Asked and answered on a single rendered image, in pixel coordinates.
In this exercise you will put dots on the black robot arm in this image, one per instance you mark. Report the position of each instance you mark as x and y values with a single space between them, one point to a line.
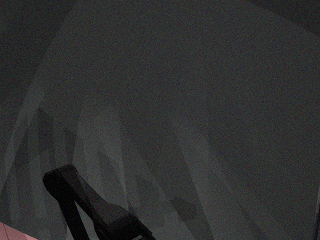
110 221

